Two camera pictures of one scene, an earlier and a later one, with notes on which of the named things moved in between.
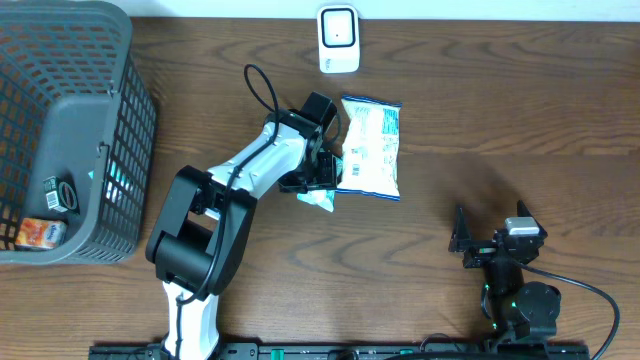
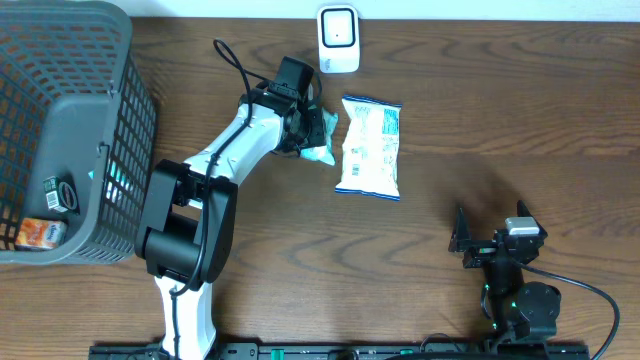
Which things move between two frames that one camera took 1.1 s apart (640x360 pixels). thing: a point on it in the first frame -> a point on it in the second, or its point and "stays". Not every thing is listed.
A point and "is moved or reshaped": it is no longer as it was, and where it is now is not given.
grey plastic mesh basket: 74,103 stays
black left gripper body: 323,170 -> 314,130
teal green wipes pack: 320,197 is moved or reshaped
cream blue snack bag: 369,161 stays
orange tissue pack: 41,234 stays
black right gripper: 461,233 stays
